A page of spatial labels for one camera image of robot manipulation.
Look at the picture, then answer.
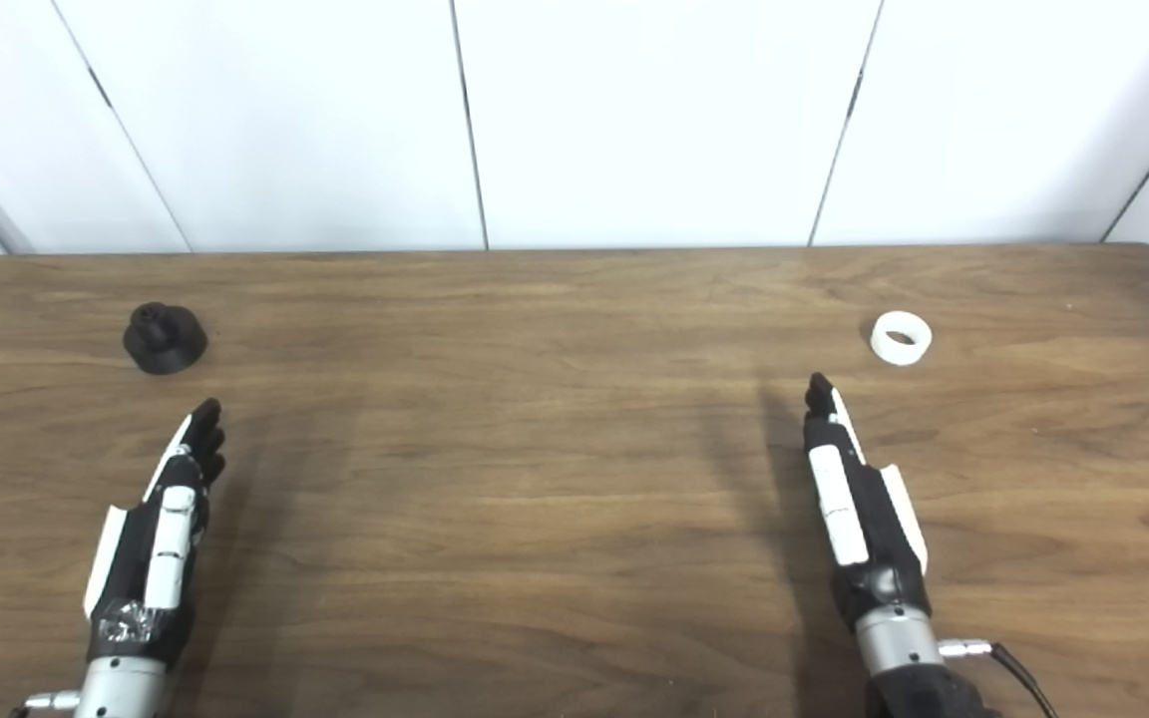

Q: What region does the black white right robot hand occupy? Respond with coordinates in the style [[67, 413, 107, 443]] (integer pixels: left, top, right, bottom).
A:
[[802, 373, 933, 634]]

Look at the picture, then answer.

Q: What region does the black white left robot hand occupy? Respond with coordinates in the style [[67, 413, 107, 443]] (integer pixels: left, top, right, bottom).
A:
[[84, 399, 226, 669]]

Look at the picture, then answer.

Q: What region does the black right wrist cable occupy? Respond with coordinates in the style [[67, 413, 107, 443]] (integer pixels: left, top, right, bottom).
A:
[[991, 643, 1060, 718]]

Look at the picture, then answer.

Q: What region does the white plastic ring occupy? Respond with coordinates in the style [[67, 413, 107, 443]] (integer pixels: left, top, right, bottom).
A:
[[871, 311, 933, 367]]

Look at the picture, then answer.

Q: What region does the round black plastic part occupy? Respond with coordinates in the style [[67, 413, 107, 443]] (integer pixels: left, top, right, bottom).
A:
[[123, 302, 208, 376]]

